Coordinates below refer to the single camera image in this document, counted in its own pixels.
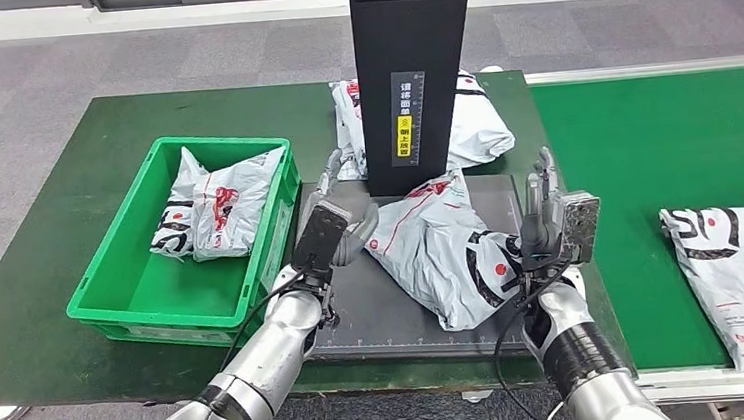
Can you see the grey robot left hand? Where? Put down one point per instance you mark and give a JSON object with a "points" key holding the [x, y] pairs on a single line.
{"points": [[357, 233]]}

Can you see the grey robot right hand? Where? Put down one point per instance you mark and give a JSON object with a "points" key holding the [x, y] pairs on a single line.
{"points": [[540, 235]]}

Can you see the white poly mailer parcel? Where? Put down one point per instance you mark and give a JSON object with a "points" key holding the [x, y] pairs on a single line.
{"points": [[435, 256], [225, 207], [478, 127], [742, 272]]}

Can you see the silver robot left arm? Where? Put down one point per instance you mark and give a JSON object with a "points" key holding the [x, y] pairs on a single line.
{"points": [[270, 356]]}

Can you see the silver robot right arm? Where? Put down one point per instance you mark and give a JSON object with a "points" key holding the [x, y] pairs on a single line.
{"points": [[583, 358]]}

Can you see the black inbound scanner machine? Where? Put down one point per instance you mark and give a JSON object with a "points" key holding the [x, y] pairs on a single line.
{"points": [[380, 314]]}

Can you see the green conveyor belt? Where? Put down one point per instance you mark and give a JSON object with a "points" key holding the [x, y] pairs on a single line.
{"points": [[639, 147]]}

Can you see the small white object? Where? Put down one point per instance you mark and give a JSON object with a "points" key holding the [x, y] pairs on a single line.
{"points": [[492, 69]]}

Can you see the white table foot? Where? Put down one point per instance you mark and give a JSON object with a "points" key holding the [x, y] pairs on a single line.
{"points": [[478, 397]]}

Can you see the green plastic crate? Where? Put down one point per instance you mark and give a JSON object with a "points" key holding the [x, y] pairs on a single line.
{"points": [[153, 299]]}

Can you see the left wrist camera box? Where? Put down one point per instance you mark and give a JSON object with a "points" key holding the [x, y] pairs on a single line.
{"points": [[318, 239]]}

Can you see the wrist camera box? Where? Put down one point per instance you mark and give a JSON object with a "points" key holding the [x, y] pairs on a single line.
{"points": [[579, 225], [318, 239]]}

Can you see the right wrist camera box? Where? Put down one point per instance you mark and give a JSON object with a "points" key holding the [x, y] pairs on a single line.
{"points": [[579, 225]]}

